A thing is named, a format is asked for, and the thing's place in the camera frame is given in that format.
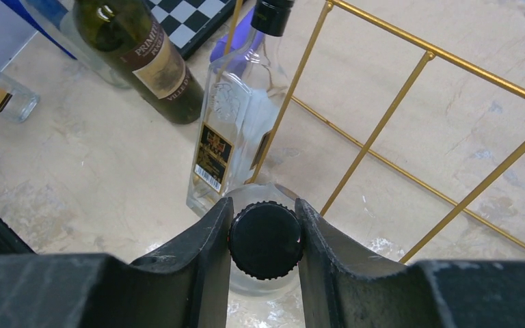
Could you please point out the dark green wine bottle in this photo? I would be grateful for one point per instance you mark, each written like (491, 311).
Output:
(131, 41)

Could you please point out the square clear bottle black cap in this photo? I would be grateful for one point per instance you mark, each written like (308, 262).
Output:
(239, 113)

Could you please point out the blue dash bottle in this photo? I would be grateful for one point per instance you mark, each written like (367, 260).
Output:
(18, 8)

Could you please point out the black white chessboard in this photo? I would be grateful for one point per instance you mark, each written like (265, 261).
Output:
(190, 23)

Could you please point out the purple cylinder tool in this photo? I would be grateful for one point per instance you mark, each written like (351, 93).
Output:
(243, 43)

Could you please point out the clear round glass bottle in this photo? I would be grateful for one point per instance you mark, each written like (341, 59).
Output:
(55, 17)

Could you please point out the round clear bottle cork cap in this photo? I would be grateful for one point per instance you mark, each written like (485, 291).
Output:
(265, 241)

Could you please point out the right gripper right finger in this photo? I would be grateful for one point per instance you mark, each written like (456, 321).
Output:
(345, 284)

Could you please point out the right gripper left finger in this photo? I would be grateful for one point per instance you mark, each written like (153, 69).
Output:
(183, 283)

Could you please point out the gold wire wine rack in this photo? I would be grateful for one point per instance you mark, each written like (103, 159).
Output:
(387, 139)

